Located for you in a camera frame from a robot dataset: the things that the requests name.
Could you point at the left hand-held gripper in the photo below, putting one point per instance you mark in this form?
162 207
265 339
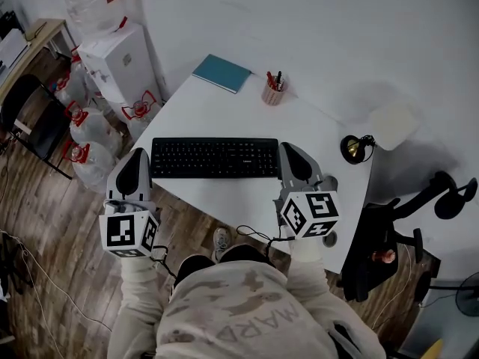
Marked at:
119 232

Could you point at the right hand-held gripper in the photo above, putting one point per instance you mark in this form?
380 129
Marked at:
322 206

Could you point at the black keyboard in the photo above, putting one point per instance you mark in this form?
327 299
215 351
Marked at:
213 158

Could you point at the person's left forearm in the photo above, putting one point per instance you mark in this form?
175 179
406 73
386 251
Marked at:
138 294

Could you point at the person's right forearm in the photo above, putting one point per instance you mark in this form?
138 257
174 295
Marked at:
310 271

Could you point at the grey computer mouse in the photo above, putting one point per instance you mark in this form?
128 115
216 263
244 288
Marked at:
331 181

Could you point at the black desk lamp white shade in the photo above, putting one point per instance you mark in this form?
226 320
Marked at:
351 152

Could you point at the pink pen holder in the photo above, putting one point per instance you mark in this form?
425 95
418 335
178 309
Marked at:
272 96

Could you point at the black pen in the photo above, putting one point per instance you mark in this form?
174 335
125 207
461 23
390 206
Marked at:
278 78

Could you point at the red pen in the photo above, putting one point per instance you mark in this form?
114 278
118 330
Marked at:
271 79

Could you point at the person's right leg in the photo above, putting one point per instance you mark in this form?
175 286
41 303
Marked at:
243 254

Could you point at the person's leg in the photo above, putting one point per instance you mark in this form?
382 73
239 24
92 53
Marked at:
243 254
192 266

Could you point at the black office chair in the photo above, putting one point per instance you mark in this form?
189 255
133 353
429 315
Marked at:
374 238

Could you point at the person's white sneaker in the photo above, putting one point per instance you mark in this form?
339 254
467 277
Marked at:
221 239

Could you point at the person's left leg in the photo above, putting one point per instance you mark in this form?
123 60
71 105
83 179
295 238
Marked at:
192 266

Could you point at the black folding chair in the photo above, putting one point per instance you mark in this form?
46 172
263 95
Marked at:
33 122

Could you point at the white water dispenser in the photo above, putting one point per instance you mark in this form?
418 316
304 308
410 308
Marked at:
123 62

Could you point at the teal notebook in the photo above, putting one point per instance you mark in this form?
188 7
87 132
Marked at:
221 73

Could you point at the black folding stand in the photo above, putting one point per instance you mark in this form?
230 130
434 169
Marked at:
13 264

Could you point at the person's camouflage sweatshirt torso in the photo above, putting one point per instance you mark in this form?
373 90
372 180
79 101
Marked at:
239 312

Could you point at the black standing fan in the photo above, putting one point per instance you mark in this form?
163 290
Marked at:
423 288

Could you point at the wooden side desk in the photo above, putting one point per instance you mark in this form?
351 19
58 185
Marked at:
48 28

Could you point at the white box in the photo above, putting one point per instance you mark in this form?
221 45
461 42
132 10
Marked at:
13 49

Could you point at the large clear dispenser bottle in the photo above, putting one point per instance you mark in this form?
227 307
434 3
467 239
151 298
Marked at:
93 2

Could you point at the black bag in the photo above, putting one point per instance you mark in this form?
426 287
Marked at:
10 22

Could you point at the yellow board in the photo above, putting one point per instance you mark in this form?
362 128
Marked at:
432 350

